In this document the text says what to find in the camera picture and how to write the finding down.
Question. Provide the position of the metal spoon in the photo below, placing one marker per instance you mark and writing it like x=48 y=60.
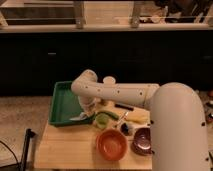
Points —
x=121 y=119

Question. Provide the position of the white towel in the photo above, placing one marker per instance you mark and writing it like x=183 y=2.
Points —
x=82 y=116

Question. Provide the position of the green plastic tray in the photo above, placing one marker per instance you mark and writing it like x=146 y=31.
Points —
x=65 y=106

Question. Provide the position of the black clamp stand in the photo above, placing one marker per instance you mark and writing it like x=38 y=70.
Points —
x=29 y=134

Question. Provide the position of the orange bowl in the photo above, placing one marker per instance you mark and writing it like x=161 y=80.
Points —
x=111 y=145

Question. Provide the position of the black rectangular block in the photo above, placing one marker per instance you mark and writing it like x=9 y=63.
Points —
x=124 y=107

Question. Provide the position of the dish brush with handle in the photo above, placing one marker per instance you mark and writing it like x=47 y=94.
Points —
x=127 y=129

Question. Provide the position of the small metal cup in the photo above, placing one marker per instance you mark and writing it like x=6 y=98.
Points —
x=104 y=102

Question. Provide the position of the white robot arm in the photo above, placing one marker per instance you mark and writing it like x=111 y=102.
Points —
x=179 y=140

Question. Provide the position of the green cucumber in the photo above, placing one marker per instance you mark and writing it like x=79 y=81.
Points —
x=113 y=115

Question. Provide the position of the dark brown bowl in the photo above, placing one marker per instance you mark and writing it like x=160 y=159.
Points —
x=141 y=143

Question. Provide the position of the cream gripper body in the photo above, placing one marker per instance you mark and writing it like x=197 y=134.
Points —
x=88 y=108

